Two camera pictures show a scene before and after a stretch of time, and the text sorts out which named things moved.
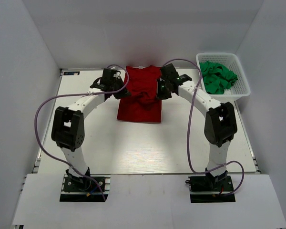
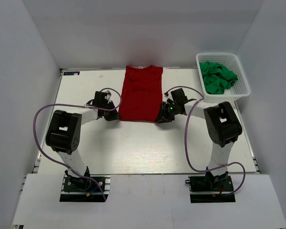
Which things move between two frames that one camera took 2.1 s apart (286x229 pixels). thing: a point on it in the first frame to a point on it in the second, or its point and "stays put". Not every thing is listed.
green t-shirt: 217,77 stays put
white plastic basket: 223,78 stays put
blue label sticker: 71,73 stays put
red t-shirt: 143,105 stays put
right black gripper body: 163,92 to 170,109
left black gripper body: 117,85 to 109,106
